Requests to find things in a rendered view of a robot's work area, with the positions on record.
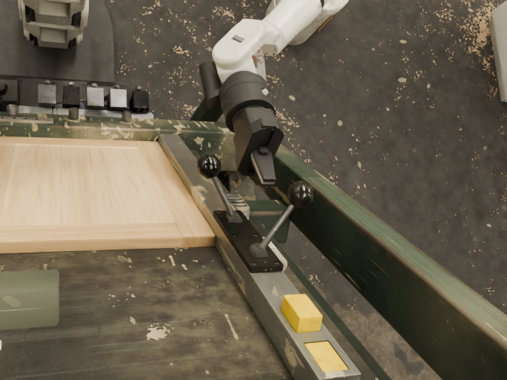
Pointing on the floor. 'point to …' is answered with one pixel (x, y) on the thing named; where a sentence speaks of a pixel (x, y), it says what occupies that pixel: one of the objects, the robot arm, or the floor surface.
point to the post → (204, 114)
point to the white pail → (314, 19)
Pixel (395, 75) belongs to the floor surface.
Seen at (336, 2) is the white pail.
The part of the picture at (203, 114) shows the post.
